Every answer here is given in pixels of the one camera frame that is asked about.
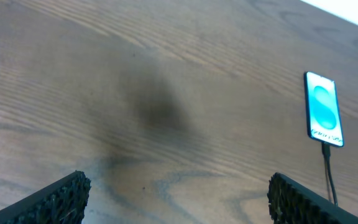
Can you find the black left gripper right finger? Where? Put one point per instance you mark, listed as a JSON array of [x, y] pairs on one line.
[[292, 203]]

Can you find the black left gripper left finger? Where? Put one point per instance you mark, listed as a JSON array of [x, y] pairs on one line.
[[62, 202]]

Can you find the blue Galaxy smartphone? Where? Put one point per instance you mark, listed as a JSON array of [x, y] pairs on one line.
[[322, 110]]

